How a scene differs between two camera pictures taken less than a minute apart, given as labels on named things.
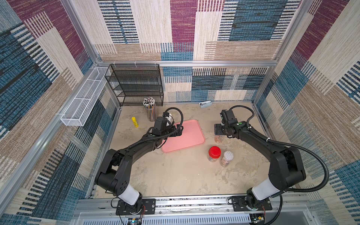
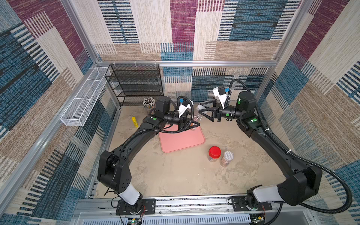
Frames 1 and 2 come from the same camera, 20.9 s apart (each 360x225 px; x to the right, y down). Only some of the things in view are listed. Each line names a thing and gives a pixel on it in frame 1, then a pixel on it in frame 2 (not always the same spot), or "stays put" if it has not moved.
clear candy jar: [218, 138] -> [193, 128]
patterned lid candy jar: [228, 156] stays put
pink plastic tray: [192, 135] stays put
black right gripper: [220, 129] -> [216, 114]
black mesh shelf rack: [131, 83] stays put
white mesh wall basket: [75, 113] stays put
